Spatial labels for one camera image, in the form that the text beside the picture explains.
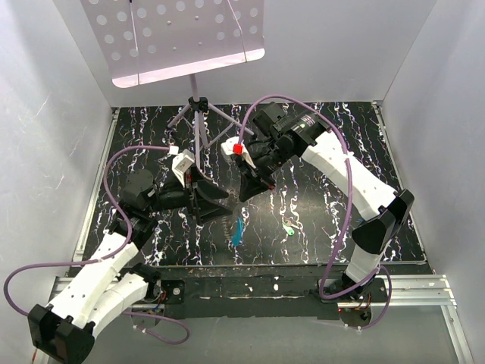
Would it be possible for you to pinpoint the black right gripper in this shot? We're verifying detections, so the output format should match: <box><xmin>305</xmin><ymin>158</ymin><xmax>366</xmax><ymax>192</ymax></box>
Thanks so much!
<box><xmin>235</xmin><ymin>140</ymin><xmax>294</xmax><ymax>202</ymax></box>

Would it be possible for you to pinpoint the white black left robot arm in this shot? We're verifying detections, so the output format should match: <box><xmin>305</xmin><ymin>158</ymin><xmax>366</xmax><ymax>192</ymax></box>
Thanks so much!
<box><xmin>27</xmin><ymin>166</ymin><xmax>232</xmax><ymax>363</ymax></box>

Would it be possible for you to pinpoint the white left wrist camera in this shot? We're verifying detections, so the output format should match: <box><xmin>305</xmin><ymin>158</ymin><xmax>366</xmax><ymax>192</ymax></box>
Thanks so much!
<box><xmin>168</xmin><ymin>146</ymin><xmax>195</xmax><ymax>187</ymax></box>

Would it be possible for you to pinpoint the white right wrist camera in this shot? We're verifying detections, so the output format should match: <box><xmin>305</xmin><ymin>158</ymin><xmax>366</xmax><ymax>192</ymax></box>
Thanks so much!
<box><xmin>221</xmin><ymin>136</ymin><xmax>256</xmax><ymax>168</ymax></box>

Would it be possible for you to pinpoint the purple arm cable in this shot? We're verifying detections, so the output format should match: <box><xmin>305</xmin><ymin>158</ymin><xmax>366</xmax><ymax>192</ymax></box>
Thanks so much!
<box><xmin>239</xmin><ymin>94</ymin><xmax>393</xmax><ymax>329</ymax></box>
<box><xmin>3</xmin><ymin>145</ymin><xmax>190</xmax><ymax>345</ymax></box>

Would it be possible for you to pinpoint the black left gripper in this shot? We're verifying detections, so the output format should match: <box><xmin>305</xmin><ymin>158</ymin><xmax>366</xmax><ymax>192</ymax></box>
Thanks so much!
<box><xmin>145</xmin><ymin>164</ymin><xmax>233</xmax><ymax>224</ymax></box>

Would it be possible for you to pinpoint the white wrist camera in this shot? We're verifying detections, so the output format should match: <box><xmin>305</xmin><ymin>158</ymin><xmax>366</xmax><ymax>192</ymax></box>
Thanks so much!
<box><xmin>168</xmin><ymin>146</ymin><xmax>195</xmax><ymax>187</ymax></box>
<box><xmin>221</xmin><ymin>136</ymin><xmax>256</xmax><ymax>168</ymax></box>

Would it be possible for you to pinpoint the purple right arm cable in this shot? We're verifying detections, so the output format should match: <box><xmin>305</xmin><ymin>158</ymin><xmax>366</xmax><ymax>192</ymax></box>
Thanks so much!
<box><xmin>239</xmin><ymin>94</ymin><xmax>393</xmax><ymax>329</ymax></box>

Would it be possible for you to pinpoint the perforated music stand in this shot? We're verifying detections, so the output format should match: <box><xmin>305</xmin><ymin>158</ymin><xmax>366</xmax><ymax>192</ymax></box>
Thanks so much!
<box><xmin>81</xmin><ymin>0</ymin><xmax>265</xmax><ymax>155</ymax></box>

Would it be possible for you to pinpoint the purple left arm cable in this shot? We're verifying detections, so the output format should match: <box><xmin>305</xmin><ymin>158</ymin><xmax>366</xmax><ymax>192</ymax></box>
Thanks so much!
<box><xmin>3</xmin><ymin>145</ymin><xmax>190</xmax><ymax>345</ymax></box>

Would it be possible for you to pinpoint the aluminium frame rail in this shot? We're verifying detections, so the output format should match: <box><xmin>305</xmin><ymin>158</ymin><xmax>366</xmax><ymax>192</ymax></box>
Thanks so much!
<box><xmin>390</xmin><ymin>275</ymin><xmax>457</xmax><ymax>306</ymax></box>

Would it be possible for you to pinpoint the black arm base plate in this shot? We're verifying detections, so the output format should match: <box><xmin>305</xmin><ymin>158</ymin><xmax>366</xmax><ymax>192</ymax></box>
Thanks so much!
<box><xmin>146</xmin><ymin>265</ymin><xmax>388</xmax><ymax>320</ymax></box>

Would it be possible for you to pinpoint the key with green tag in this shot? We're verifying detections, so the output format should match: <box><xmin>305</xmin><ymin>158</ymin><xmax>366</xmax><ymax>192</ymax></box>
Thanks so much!
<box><xmin>282</xmin><ymin>216</ymin><xmax>301</xmax><ymax>236</ymax></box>

